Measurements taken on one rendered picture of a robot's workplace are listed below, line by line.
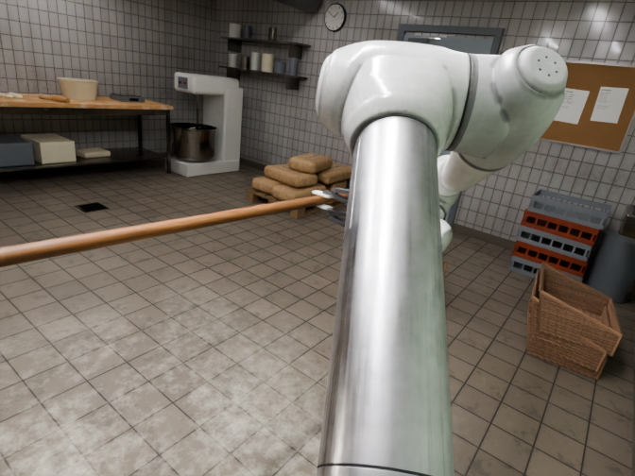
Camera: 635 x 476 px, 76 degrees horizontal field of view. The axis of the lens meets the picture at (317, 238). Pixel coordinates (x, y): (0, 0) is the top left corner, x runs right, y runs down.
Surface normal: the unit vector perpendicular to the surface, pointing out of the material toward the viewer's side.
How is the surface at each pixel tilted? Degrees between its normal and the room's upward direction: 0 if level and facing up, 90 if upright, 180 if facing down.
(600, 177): 90
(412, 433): 34
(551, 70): 53
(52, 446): 0
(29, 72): 90
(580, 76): 90
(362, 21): 90
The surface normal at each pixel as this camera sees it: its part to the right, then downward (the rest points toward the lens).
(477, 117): -0.16, 0.53
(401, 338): 0.09, -0.58
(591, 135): -0.61, 0.22
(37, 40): 0.79, 0.32
